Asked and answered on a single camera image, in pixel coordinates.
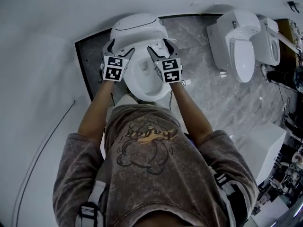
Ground grey-brown printed shirt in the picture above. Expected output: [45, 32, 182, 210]
[52, 104, 259, 227]

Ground white rectangular plinth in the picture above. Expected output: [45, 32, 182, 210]
[231, 122, 287, 186]

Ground white toilet with tank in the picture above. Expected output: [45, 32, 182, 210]
[206, 9, 262, 84]

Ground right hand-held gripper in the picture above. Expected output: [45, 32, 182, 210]
[147, 38, 184, 84]

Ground beige trousers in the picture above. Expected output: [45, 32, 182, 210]
[106, 93, 143, 118]

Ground brown cardboard box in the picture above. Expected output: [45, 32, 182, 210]
[276, 18, 303, 56]

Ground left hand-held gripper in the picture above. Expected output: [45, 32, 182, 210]
[100, 38, 136, 82]

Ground person's left forearm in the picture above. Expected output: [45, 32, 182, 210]
[77, 79, 116, 143]

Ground dark equipment rack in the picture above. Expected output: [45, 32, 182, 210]
[254, 143, 303, 212]

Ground white harness strap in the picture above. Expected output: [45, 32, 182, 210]
[75, 180, 107, 227]
[210, 166, 240, 227]

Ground white rounded tankless toilet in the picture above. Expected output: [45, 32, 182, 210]
[251, 17, 282, 67]

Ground person's right forearm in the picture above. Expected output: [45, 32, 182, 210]
[168, 80, 214, 148]

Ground thin grey wall cable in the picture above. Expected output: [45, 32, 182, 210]
[13, 100, 76, 222]

